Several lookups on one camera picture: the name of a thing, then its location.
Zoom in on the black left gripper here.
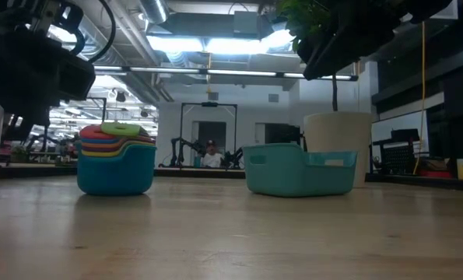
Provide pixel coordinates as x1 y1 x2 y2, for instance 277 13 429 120
0 28 97 142

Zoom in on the small blue measuring cup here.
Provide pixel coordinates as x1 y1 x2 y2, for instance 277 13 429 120
79 135 139 146

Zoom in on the yellow measuring cup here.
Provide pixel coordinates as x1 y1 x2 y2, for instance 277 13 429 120
80 140 157 159

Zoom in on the green measuring cup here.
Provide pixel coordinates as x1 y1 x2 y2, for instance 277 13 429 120
100 121 142 138

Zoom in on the large light blue measuring cup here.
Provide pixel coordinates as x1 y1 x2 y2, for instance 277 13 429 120
75 139 158 197

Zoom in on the orange measuring cup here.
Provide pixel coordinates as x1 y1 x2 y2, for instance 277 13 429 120
131 133 156 145

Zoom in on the teal plastic basket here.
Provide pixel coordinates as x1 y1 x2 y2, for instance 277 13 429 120
242 142 359 198

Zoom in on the black gantry stand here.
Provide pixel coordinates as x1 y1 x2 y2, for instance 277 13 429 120
179 101 239 151

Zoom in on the person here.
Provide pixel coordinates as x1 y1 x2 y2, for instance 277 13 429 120
200 139 226 170

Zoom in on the long ceiling light bar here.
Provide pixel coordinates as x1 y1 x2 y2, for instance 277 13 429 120
93 65 360 82

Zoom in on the grey ceiling air unit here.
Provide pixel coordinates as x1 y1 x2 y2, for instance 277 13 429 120
149 9 291 40

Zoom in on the leafy green plant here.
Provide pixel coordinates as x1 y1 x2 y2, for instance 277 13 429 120
275 0 345 113

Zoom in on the large white plant pot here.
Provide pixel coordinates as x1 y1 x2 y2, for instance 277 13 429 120
303 110 374 189

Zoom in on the red tray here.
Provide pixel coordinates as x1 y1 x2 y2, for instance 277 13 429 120
416 168 453 180

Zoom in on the black wire cart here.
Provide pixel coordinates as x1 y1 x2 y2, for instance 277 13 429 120
370 128 430 177

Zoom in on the hanging yellow cable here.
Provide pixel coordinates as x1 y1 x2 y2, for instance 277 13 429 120
411 20 428 177

